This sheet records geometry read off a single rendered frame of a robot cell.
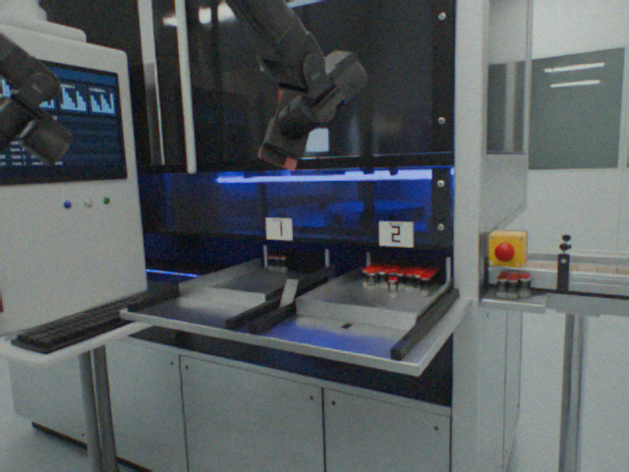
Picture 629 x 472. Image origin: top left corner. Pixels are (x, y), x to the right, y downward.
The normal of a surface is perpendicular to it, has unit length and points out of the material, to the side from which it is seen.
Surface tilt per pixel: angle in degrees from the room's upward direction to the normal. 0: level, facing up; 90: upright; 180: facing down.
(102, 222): 90
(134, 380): 90
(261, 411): 90
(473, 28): 90
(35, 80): 99
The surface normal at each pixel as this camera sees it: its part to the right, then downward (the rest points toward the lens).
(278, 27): 0.52, 0.26
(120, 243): 0.87, 0.04
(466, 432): -0.49, 0.15
